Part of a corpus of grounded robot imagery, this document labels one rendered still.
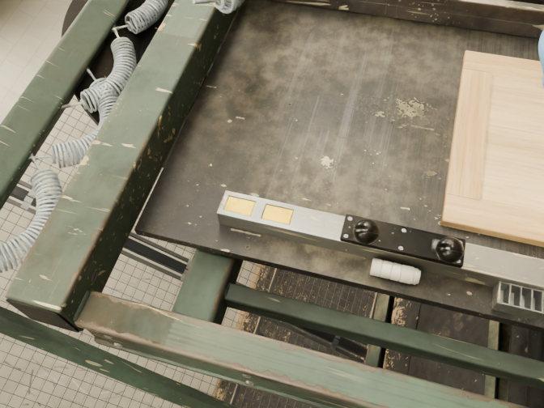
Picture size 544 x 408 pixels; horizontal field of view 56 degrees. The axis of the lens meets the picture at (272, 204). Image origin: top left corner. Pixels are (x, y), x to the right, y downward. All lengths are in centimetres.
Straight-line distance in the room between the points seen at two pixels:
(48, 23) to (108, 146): 554
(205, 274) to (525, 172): 62
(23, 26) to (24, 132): 498
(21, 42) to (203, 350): 569
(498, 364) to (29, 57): 577
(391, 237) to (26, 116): 101
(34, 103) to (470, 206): 111
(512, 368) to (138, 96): 81
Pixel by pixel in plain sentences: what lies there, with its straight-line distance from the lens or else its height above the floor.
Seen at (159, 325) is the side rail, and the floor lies 173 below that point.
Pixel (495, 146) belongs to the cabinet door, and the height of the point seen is 131.
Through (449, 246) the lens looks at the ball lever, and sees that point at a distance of 76.
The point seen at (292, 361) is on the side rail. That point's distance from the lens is 79.
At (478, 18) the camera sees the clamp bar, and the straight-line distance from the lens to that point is 130.
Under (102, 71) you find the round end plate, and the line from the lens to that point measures 169.
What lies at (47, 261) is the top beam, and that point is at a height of 192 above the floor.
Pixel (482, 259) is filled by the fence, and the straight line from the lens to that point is 91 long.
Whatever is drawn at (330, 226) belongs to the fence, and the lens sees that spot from 89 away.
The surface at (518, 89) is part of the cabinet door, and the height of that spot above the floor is 127.
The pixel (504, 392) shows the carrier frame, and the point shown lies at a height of 11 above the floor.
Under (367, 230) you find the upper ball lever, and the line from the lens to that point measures 75.
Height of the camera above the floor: 189
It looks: 16 degrees down
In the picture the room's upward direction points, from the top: 62 degrees counter-clockwise
